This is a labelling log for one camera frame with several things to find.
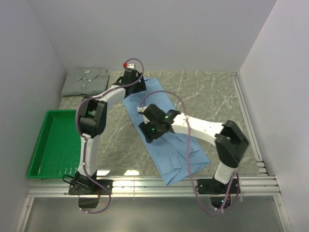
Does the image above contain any green plastic tray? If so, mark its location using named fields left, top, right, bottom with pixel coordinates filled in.
left=27, top=110, right=81, bottom=179

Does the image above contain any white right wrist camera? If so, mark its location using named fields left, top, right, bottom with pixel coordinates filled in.
left=137, top=106, right=150, bottom=124

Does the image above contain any light blue long sleeve shirt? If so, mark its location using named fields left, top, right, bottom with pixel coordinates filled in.
left=122, top=76, right=210, bottom=186

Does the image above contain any aluminium front rail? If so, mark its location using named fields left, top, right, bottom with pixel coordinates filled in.
left=26, top=176, right=281, bottom=198

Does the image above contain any aluminium rail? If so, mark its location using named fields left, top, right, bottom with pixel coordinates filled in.
left=26, top=176, right=281, bottom=198
left=230, top=72, right=269, bottom=176

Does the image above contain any aluminium right side rail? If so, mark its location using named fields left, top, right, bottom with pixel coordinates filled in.
left=230, top=72, right=269, bottom=176

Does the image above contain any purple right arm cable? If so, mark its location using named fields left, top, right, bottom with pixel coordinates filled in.
left=140, top=90, right=242, bottom=216

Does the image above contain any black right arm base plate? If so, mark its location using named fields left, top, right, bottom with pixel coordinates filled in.
left=196, top=178, right=240, bottom=210

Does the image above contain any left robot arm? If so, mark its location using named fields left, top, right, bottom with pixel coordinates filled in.
left=71, top=68, right=146, bottom=194

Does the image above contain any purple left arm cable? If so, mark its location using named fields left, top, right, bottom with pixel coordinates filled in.
left=75, top=58, right=145, bottom=215

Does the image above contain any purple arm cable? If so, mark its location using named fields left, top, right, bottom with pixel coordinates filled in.
left=75, top=58, right=145, bottom=215
left=140, top=90, right=242, bottom=216

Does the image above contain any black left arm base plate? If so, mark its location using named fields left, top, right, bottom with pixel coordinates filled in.
left=62, top=172, right=113, bottom=210

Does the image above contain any folded grey shirt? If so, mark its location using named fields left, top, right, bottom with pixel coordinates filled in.
left=61, top=68, right=110, bottom=96

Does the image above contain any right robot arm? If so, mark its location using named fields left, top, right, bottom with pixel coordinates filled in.
left=137, top=104, right=249, bottom=193

